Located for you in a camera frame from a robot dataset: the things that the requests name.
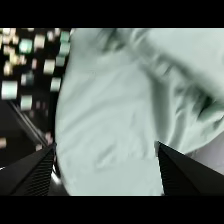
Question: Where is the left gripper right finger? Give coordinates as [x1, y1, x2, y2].
[156, 141, 224, 197]

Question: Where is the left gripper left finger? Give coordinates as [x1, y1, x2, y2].
[0, 142, 57, 197]

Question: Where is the pale green shirt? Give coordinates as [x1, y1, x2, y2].
[54, 27, 224, 197]

